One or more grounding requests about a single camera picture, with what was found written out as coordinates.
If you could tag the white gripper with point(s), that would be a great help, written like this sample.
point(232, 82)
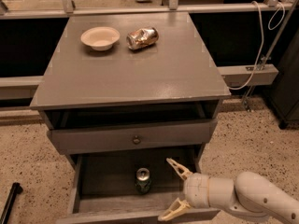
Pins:
point(196, 190)

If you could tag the green soda can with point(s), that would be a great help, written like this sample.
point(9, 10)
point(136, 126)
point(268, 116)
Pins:
point(143, 180)

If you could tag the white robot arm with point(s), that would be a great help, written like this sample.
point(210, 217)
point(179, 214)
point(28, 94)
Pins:
point(250, 196)

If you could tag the open grey bottom drawer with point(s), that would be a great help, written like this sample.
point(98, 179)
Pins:
point(104, 190)

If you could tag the round brass drawer knob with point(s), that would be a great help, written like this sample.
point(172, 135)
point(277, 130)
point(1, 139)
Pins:
point(136, 140)

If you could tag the grey wooden drawer cabinet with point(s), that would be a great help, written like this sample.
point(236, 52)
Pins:
point(175, 79)

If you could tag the closed grey drawer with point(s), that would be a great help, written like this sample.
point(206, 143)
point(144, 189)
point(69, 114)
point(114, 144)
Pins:
point(113, 138)

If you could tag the crushed gold soda can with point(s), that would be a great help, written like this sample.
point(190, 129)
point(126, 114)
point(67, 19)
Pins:
point(142, 38)

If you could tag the dark grey cabinet at right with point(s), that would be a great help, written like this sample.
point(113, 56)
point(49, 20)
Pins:
point(285, 93)

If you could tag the black rod on floor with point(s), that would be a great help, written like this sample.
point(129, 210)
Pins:
point(15, 190)

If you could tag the white paper bowl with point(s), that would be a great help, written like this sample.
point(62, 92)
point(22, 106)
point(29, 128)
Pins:
point(100, 38)

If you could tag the grey metal diagonal strut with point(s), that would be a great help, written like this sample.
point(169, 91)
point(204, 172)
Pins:
point(260, 66)

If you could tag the grey metal railing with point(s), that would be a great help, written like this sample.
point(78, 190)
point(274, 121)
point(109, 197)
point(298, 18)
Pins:
point(14, 88)

